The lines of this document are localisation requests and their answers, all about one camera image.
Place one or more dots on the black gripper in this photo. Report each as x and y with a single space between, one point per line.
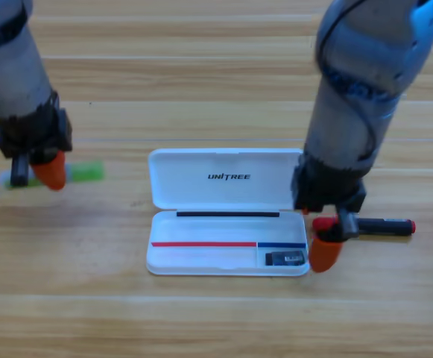
37 138
328 190

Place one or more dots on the white Unitree pencil case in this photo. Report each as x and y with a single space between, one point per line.
227 186

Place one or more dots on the eraser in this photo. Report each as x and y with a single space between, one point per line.
285 259

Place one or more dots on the red and black marker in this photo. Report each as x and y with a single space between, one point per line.
384 226

